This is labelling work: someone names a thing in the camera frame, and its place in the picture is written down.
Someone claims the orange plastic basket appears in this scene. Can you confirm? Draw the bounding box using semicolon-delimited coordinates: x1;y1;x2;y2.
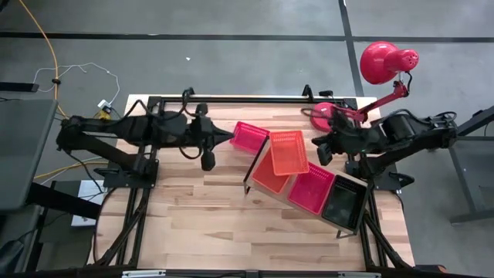
269;130;310;177
251;148;293;195

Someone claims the grey desk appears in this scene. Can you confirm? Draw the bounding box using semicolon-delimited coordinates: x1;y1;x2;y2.
0;98;59;212

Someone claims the wooden shelf with black legs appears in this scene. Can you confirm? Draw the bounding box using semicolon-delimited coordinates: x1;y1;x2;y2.
243;134;374;239

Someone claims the black plastic basket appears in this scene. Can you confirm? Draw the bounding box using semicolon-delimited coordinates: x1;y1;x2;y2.
321;174;370;232

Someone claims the silver metal bracket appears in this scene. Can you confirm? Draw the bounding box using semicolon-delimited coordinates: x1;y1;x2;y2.
122;270;167;278

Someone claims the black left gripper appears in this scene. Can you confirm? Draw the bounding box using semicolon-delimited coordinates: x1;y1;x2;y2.
187;102;235;173

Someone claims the white cable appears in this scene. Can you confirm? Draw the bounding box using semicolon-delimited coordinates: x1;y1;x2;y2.
32;62;121;106

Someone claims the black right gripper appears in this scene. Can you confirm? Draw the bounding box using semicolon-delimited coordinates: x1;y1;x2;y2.
311;111;366;166

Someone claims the dark side table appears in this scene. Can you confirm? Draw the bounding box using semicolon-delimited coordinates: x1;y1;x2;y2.
424;104;494;225

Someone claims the red desk lamp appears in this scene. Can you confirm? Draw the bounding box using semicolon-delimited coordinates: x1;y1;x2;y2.
310;41;420;133

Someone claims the black desk crossbar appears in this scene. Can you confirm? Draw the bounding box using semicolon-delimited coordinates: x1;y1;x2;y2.
25;181;103;221

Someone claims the yellow cable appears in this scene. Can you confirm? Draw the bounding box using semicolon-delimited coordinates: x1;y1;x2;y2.
17;0;113;181

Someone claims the pink plastic basket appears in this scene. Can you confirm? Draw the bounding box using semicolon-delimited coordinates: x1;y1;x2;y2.
229;120;271;155
286;161;336;216

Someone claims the white paper box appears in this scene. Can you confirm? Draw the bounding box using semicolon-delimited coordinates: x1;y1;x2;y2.
71;179;108;228

